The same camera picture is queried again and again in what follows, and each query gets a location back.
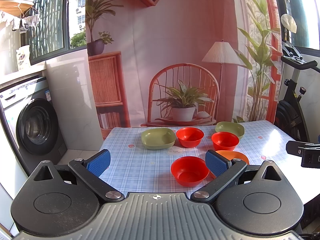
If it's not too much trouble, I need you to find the orange plate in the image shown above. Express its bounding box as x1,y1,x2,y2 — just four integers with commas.
205,150,249,179

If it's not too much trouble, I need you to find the black front-load washing machine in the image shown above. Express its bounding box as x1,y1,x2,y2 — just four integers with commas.
1,75,67,175

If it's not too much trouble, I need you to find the green plate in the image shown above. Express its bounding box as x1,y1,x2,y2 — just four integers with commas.
141,127,176,150
215,121,245,139

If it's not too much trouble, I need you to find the black exercise bike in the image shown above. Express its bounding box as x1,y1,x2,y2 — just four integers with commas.
274,14,319,142

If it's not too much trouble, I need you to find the printed room backdrop cloth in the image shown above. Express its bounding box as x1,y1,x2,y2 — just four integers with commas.
86,0,281,137

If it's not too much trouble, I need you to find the red bowl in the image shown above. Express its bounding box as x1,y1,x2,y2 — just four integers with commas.
212,132,240,151
176,127,204,148
170,156,209,187

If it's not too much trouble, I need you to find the blue plaid tablecloth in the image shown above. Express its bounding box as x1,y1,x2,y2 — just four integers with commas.
100,121,319,204

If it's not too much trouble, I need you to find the white detergent bag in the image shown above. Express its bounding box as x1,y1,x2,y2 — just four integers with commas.
16,45,31,71

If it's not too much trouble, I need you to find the dark framed window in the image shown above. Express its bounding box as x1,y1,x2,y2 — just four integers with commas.
21,0,86,64

